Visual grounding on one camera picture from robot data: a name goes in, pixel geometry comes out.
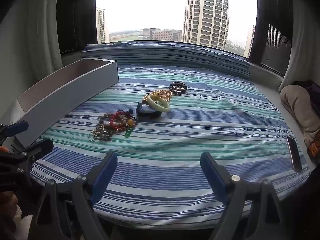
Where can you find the black-framed glasses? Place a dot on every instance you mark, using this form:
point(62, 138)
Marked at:
point(147, 110)

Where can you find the low wide building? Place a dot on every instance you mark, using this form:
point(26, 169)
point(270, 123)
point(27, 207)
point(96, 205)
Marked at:
point(165, 35)

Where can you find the person's left hand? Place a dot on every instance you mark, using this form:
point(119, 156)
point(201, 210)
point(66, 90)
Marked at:
point(7, 203)

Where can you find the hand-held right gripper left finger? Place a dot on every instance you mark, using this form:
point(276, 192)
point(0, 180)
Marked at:
point(106, 173)

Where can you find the black smartphone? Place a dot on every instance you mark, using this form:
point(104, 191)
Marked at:
point(293, 153)

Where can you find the small black clip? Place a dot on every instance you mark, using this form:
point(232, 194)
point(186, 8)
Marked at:
point(106, 136)

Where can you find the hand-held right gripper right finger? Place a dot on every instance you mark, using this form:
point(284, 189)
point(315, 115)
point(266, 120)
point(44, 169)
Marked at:
point(212, 172)

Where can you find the tall apartment building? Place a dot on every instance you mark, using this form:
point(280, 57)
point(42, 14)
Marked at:
point(206, 17)

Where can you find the pale jade bangle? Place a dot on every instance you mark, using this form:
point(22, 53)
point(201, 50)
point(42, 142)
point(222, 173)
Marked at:
point(158, 104)

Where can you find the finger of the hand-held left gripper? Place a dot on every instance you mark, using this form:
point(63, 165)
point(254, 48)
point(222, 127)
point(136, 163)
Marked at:
point(37, 149)
point(15, 128)

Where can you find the dark window screen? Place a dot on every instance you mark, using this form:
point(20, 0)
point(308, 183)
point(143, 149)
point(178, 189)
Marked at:
point(76, 15)
point(273, 30)

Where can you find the white curtain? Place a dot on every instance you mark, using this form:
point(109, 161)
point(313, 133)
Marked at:
point(303, 30)

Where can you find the slim apartment tower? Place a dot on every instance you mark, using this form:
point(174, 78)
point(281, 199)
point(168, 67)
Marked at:
point(101, 26)
point(250, 40)

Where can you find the white cardboard box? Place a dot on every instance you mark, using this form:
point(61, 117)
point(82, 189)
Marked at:
point(62, 91)

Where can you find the blue striped bed sheet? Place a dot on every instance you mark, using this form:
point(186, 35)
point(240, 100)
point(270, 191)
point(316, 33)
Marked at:
point(175, 135)

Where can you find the orange and black packet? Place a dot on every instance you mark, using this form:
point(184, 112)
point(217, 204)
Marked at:
point(315, 145)

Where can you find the green jade pendant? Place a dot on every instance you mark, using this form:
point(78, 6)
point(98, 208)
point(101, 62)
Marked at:
point(128, 133)

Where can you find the beige folded cloth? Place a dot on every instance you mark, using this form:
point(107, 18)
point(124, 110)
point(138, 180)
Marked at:
point(297, 107)

